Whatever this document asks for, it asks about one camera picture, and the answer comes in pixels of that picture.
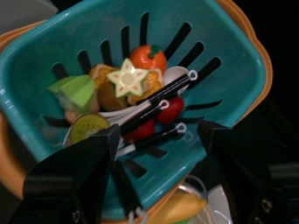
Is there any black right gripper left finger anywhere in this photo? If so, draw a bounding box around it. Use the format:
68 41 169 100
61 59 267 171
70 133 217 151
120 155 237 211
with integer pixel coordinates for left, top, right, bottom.
9 123 142 224

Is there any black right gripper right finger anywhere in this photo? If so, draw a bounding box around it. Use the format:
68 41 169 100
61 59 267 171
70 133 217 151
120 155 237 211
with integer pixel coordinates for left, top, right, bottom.
196 119 299 224

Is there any kiwi slice toy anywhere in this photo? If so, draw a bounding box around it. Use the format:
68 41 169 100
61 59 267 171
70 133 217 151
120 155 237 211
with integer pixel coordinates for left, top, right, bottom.
69 113 112 145

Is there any red tomato toy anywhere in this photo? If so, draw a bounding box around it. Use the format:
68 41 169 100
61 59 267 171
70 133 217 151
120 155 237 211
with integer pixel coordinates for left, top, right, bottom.
154 95 185 125

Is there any brown toy food piece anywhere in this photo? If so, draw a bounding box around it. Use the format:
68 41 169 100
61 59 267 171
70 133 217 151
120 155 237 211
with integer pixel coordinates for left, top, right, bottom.
97 87 129 112

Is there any green melon wedge toy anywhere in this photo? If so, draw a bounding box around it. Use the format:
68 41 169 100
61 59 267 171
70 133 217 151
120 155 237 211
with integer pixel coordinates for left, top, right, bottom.
46 73 97 115

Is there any star fruit slice toy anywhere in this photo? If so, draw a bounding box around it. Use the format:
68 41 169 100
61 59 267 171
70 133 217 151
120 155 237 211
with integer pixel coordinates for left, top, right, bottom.
106 57 149 99

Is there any teal basket with orange rim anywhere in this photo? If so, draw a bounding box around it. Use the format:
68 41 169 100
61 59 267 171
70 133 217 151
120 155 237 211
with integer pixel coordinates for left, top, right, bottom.
0 0 273 224

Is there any orange tangerine toy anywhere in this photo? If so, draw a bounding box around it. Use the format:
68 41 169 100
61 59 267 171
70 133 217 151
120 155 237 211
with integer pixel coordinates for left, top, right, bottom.
128 44 168 74

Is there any black handled toy utensil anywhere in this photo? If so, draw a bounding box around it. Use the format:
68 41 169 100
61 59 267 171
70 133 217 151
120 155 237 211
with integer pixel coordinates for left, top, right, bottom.
134 69 198 106
116 122 188 159
116 99 170 136

